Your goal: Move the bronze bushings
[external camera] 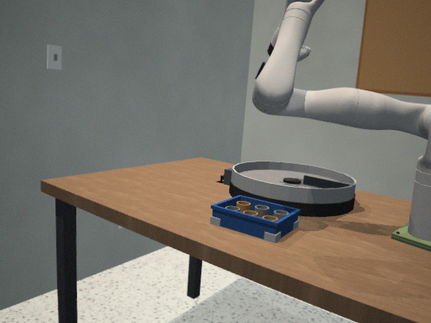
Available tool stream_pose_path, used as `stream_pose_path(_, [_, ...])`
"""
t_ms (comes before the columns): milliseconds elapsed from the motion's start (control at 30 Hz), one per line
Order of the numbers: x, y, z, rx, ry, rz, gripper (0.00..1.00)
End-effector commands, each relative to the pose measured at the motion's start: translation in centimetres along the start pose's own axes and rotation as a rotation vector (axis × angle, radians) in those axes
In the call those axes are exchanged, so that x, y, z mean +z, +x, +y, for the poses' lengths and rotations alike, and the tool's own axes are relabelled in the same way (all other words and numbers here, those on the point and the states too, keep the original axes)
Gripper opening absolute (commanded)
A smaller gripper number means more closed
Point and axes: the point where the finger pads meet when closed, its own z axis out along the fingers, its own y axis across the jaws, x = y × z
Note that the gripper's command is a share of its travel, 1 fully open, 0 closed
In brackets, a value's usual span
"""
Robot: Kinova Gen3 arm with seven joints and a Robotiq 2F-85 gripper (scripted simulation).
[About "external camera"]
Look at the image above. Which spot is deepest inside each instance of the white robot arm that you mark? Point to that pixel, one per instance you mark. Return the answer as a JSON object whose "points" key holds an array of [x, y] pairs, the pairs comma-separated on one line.
{"points": [[274, 94]]}

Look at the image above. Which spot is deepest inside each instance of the white metal sleeve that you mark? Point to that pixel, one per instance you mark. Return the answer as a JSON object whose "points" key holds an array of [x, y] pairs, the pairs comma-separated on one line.
{"points": [[261, 210], [280, 214], [233, 208]]}

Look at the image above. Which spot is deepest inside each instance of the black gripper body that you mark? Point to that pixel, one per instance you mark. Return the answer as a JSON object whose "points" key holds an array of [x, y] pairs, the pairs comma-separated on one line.
{"points": [[270, 49]]}

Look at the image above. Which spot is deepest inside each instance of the bronze bushing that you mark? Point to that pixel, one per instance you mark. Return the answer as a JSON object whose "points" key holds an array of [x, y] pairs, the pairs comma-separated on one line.
{"points": [[272, 218], [243, 205], [251, 213]]}

